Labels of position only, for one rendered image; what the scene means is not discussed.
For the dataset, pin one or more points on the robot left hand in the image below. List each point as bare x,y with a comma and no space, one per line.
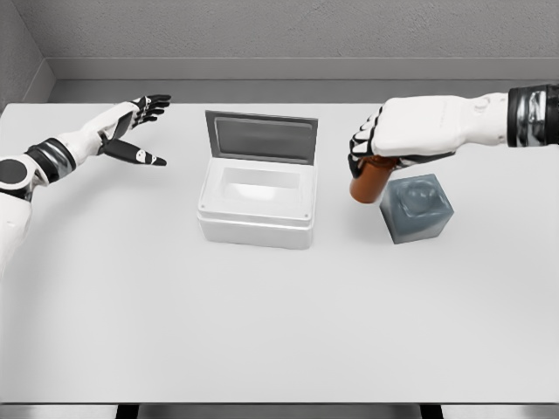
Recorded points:
114,126

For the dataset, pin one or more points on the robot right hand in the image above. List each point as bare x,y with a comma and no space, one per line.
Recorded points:
415,131

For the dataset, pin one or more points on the brown cylindrical bottle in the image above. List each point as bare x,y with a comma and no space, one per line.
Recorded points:
369,181

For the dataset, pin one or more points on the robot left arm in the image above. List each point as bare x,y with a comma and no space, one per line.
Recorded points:
26,179

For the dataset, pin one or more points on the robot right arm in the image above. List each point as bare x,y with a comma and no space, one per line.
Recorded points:
515,115

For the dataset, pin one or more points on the grey cube holder block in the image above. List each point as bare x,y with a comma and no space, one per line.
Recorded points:
415,209

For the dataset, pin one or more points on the grey hinged box lid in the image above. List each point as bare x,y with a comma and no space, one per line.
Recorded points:
261,136

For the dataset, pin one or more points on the white box body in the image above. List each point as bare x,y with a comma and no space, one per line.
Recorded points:
257,205

